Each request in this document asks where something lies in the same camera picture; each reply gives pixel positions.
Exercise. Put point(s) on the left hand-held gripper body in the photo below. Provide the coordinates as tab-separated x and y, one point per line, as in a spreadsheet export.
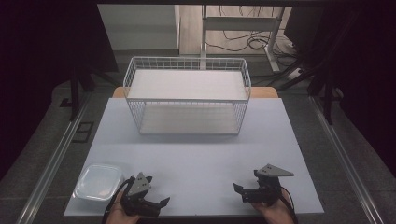
137	190

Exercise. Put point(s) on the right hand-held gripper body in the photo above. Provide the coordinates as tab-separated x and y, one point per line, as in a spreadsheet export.
268	191

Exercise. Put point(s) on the person's right hand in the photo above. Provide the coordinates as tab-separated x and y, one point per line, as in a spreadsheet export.
277	214

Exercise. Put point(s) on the person's left hand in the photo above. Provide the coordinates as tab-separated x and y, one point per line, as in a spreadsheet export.
120	216

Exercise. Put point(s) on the clear plastic food container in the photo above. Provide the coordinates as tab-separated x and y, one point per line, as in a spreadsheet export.
99	183

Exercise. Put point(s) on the black floor plate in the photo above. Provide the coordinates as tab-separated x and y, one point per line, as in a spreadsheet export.
83	132

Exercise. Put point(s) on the wooden table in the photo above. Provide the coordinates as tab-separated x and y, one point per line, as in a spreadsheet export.
264	92

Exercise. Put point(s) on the white power strip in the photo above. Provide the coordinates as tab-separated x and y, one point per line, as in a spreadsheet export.
294	74

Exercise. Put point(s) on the black stand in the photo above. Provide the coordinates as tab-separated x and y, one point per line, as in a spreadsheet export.
74	93
327	93

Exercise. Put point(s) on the white cabinet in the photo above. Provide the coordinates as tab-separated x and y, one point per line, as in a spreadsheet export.
140	28

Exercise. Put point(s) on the metal floor rail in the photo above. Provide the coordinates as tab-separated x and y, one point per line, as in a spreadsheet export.
345	161
49	165

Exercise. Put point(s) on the white metal desk frame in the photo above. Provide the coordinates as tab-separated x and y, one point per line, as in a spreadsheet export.
239	23

